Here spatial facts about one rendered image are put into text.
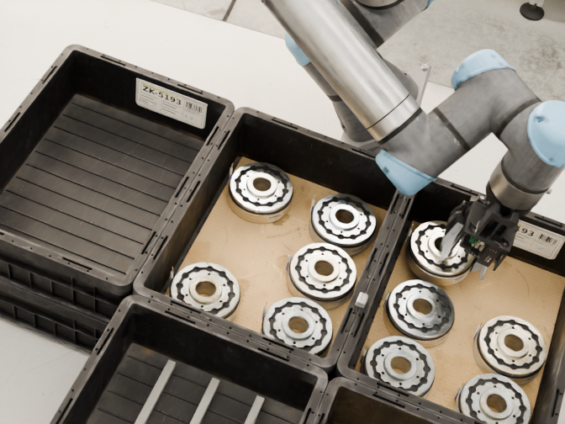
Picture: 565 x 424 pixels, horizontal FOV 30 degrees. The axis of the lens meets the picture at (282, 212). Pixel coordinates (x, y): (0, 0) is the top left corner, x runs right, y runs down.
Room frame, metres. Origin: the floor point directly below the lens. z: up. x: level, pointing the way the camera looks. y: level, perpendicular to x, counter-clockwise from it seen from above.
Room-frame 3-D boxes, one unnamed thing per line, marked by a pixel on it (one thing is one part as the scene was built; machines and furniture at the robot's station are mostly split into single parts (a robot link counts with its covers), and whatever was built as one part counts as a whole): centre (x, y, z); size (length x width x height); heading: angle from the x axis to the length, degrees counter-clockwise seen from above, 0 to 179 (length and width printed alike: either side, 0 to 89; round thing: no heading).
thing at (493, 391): (0.77, -0.35, 0.86); 0.05 x 0.05 x 0.01
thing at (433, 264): (1.02, -0.25, 0.88); 0.10 x 0.10 x 0.01
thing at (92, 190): (1.02, 0.29, 0.87); 0.40 x 0.30 x 0.11; 168
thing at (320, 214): (1.05, -0.10, 0.86); 0.10 x 0.10 x 0.01
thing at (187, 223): (0.96, 0.00, 0.87); 0.40 x 0.30 x 0.11; 168
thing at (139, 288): (0.96, 0.00, 0.92); 0.40 x 0.30 x 0.02; 168
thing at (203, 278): (0.87, 0.09, 0.86); 0.05 x 0.05 x 0.01
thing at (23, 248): (1.02, 0.29, 0.92); 0.40 x 0.30 x 0.02; 168
